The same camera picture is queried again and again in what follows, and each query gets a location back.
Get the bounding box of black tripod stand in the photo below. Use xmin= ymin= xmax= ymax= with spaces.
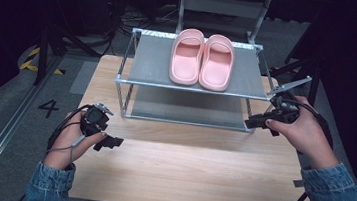
xmin=30 ymin=0 xmax=109 ymax=93
xmin=266 ymin=46 xmax=327 ymax=109

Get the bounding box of grey metal shoe rack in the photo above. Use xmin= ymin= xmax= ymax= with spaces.
xmin=110 ymin=26 xmax=285 ymax=136

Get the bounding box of pink foam slipper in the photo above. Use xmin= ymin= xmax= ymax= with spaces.
xmin=166 ymin=26 xmax=207 ymax=88
xmin=197 ymin=32 xmax=238 ymax=94

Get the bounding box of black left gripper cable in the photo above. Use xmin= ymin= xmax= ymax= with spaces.
xmin=46 ymin=99 xmax=94 ymax=155

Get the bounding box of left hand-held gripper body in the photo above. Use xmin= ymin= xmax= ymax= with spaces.
xmin=78 ymin=100 xmax=116 ymax=140

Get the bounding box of grey left gripper cable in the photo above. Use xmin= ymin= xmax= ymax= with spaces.
xmin=44 ymin=130 xmax=87 ymax=172

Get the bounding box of person's right hand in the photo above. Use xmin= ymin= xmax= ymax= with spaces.
xmin=260 ymin=92 xmax=347 ymax=173

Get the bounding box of person's left hand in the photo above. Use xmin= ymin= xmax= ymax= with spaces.
xmin=42 ymin=106 xmax=110 ymax=176

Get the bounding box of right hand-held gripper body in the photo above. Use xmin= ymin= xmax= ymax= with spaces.
xmin=263 ymin=71 xmax=314 ymax=126

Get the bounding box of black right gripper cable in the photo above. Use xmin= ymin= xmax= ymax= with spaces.
xmin=275 ymin=96 xmax=339 ymax=151

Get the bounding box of bundle of floor cables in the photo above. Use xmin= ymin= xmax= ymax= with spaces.
xmin=115 ymin=0 xmax=181 ymax=45

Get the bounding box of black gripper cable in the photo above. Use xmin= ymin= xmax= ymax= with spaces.
xmin=275 ymin=96 xmax=339 ymax=151
xmin=46 ymin=99 xmax=94 ymax=155

